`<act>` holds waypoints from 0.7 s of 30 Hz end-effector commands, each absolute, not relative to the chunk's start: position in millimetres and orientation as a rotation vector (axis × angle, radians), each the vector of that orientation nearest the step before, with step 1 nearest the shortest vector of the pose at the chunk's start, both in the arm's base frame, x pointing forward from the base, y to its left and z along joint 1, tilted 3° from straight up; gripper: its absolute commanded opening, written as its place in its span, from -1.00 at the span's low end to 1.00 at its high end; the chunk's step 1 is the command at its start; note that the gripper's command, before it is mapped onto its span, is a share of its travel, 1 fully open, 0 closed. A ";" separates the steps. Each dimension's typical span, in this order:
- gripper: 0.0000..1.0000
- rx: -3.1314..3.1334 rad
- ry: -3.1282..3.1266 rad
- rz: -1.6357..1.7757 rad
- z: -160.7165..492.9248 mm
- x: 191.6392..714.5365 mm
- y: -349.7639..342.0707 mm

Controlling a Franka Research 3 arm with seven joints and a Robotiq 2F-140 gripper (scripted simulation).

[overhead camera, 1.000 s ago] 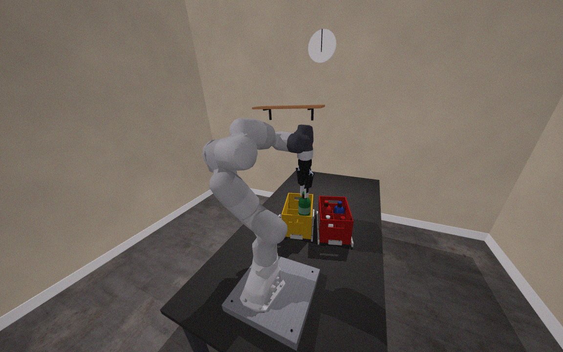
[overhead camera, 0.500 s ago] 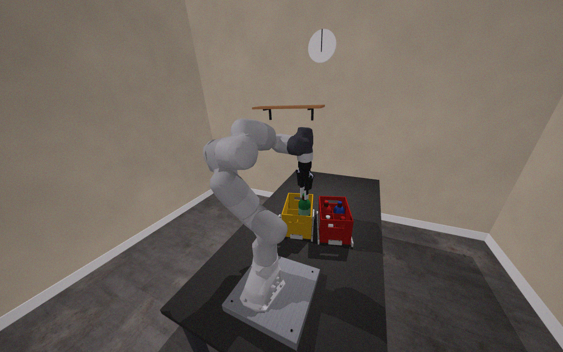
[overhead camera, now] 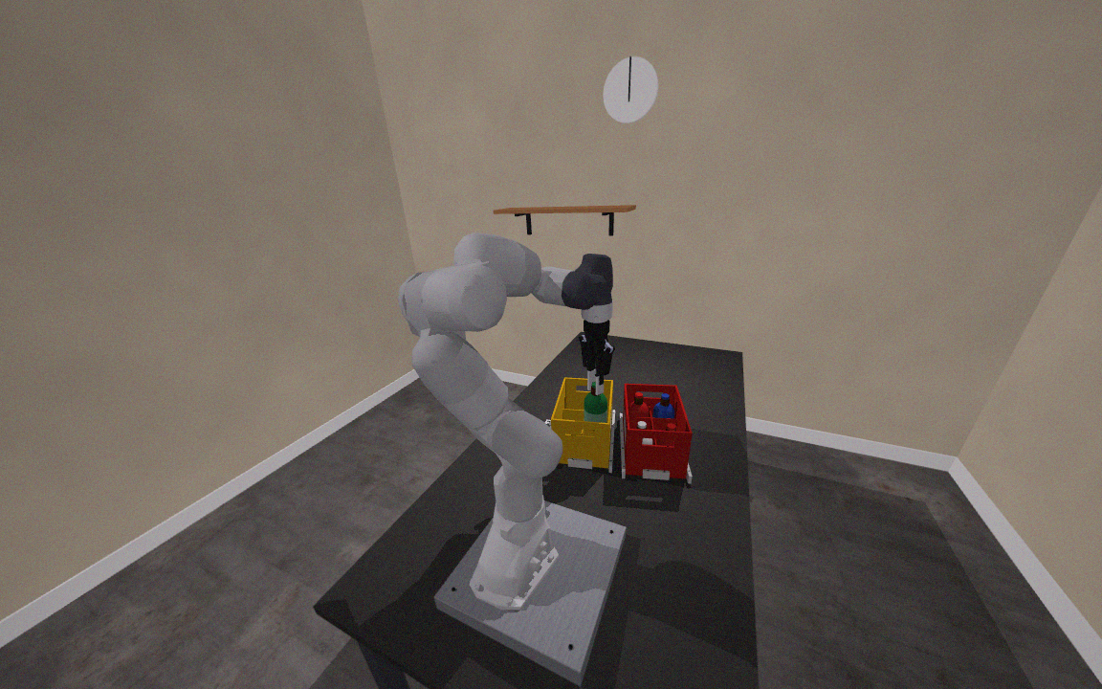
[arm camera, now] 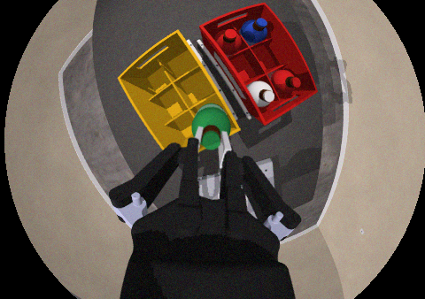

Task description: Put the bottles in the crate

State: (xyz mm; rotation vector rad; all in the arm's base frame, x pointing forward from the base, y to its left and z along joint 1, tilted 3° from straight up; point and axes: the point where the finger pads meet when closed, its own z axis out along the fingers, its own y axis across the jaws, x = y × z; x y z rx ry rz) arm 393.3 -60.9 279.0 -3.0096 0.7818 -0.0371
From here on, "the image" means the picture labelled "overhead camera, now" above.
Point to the blue bottle with light blue label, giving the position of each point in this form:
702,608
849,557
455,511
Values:
663,409

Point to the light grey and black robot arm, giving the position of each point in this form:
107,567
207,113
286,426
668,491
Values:
439,306

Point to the red crate with dividers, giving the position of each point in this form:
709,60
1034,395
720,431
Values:
640,456

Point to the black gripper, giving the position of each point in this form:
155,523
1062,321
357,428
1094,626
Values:
596,351

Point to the green bottle with pale green label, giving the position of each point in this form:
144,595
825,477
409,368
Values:
595,406

